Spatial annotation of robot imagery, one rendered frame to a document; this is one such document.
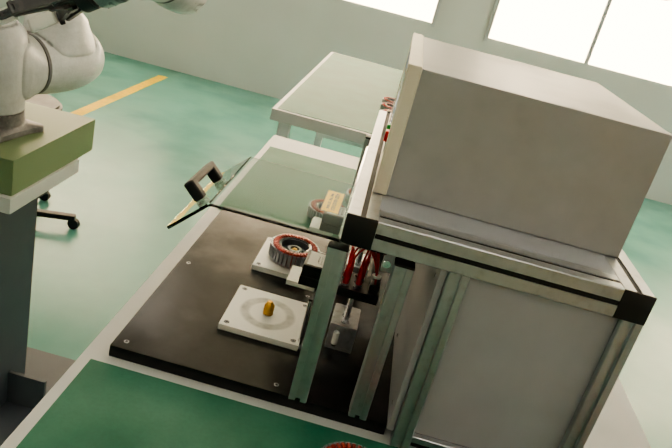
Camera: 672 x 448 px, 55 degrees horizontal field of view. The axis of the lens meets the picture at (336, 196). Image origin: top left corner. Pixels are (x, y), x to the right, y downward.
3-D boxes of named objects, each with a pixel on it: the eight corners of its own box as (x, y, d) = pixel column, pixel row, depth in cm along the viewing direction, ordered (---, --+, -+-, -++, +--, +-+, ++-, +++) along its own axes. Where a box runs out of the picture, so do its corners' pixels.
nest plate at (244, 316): (217, 328, 116) (218, 323, 116) (239, 289, 130) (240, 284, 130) (296, 351, 115) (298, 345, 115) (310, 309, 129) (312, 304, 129)
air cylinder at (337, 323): (323, 346, 119) (330, 321, 117) (329, 325, 126) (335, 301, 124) (350, 354, 119) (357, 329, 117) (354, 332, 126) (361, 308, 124)
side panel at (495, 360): (389, 446, 102) (449, 272, 91) (390, 433, 105) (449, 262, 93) (560, 495, 101) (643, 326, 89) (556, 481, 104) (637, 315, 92)
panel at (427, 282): (385, 428, 102) (441, 266, 92) (400, 253, 164) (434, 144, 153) (392, 430, 102) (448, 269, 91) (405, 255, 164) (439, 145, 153)
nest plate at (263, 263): (251, 269, 139) (252, 264, 138) (267, 241, 153) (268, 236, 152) (317, 288, 138) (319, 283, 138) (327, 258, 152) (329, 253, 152)
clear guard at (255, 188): (166, 228, 96) (172, 192, 94) (215, 178, 118) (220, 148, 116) (376, 287, 95) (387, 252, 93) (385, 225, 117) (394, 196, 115)
